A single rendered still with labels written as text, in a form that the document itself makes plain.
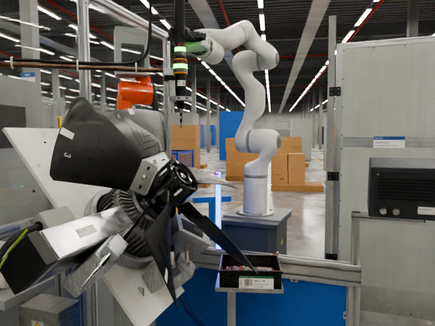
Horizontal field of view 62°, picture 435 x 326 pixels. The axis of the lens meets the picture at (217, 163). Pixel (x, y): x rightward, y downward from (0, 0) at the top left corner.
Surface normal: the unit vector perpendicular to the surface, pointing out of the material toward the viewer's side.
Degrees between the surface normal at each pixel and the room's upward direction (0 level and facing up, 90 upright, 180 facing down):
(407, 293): 90
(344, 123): 90
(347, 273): 90
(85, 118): 73
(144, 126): 42
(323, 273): 90
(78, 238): 50
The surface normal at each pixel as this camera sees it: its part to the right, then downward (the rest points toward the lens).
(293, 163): -0.15, 0.08
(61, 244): 0.72, -0.62
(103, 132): 0.72, -0.16
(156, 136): 0.16, -0.70
